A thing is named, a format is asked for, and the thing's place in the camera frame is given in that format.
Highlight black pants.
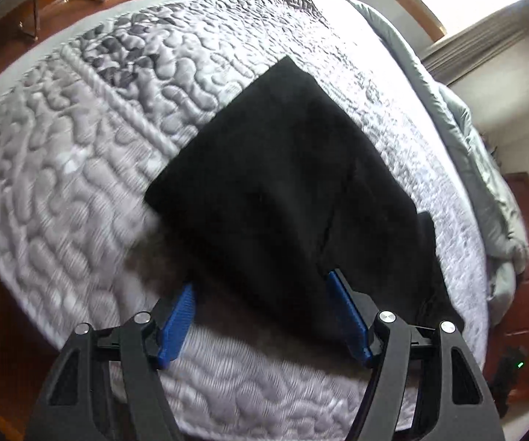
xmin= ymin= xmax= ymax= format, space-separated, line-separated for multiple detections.
xmin=144 ymin=55 xmax=465 ymax=360

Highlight beige curtain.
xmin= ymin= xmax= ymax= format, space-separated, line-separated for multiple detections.
xmin=423 ymin=9 xmax=529 ymax=87

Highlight bed with grey quilted cover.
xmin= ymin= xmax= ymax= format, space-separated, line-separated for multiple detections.
xmin=0 ymin=0 xmax=490 ymax=433

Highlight wooden headboard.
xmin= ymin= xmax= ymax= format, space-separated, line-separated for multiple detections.
xmin=482 ymin=172 xmax=529 ymax=400

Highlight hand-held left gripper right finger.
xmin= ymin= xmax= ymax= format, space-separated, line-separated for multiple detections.
xmin=326 ymin=269 xmax=506 ymax=441

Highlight black mesh chair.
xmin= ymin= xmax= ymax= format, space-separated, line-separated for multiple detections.
xmin=16 ymin=0 xmax=122 ymax=40

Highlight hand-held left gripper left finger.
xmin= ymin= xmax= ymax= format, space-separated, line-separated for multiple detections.
xmin=25 ymin=282 xmax=197 ymax=441

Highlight grey duvet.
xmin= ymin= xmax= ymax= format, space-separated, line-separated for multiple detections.
xmin=347 ymin=0 xmax=529 ymax=304

